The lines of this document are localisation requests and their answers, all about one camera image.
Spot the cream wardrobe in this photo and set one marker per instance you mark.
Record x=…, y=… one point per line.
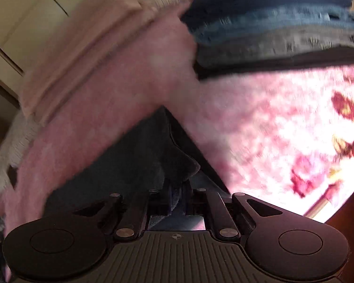
x=32, y=20

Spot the pink folded blanket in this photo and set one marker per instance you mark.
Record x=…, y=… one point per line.
x=85, y=50

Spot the pink fluffy blanket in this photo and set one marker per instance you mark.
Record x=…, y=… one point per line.
x=268, y=123

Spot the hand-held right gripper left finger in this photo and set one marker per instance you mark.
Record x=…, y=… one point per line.
x=134, y=215

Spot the folded grey garment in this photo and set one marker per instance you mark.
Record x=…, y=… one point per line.
x=268, y=42

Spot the folded black garment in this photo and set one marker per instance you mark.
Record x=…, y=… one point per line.
x=268, y=62

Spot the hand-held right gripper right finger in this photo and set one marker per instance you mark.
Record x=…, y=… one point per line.
x=221, y=215

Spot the folded blue jeans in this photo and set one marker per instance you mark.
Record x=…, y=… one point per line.
x=268, y=22

